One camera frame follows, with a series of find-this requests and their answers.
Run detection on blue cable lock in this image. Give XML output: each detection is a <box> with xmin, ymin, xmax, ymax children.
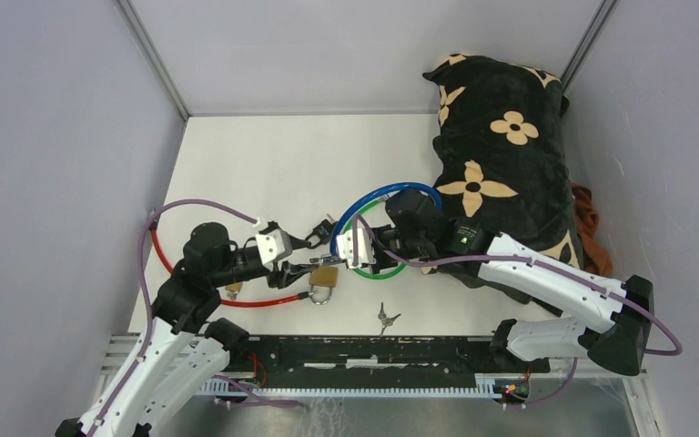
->
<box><xmin>310</xmin><ymin>182</ymin><xmax>443</xmax><ymax>266</ymax></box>

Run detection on green cable lock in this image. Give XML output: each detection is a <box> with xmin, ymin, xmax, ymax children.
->
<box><xmin>353</xmin><ymin>198</ymin><xmax>405</xmax><ymax>280</ymax></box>

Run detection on silver keys of brass padlock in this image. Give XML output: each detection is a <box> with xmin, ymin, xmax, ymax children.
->
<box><xmin>378</xmin><ymin>302</ymin><xmax>401</xmax><ymax>337</ymax></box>

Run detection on black padlock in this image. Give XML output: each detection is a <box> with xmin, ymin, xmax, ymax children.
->
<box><xmin>305</xmin><ymin>214</ymin><xmax>337</xmax><ymax>249</ymax></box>

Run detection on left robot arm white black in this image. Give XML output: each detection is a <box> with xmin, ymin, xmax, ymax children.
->
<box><xmin>56</xmin><ymin>222</ymin><xmax>318</xmax><ymax>436</ymax></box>

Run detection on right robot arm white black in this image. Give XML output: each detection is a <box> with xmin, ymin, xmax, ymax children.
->
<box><xmin>366</xmin><ymin>189</ymin><xmax>653</xmax><ymax>376</ymax></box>

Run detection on small brass padlock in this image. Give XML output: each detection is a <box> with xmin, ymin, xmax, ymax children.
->
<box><xmin>224</xmin><ymin>282</ymin><xmax>243</xmax><ymax>301</ymax></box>

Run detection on black floral pillow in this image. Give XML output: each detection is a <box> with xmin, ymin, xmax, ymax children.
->
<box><xmin>417</xmin><ymin>53</ymin><xmax>586</xmax><ymax>306</ymax></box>

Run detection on brown cloth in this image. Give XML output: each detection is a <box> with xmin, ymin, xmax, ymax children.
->
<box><xmin>572</xmin><ymin>184</ymin><xmax>613</xmax><ymax>277</ymax></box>

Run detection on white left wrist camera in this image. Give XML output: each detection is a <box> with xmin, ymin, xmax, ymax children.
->
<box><xmin>253</xmin><ymin>217</ymin><xmax>293</xmax><ymax>271</ymax></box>

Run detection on red cable lock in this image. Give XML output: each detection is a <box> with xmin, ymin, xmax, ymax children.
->
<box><xmin>148</xmin><ymin>210</ymin><xmax>309</xmax><ymax>309</ymax></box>

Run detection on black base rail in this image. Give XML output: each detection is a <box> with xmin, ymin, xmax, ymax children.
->
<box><xmin>222</xmin><ymin>335</ymin><xmax>551</xmax><ymax>400</ymax></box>

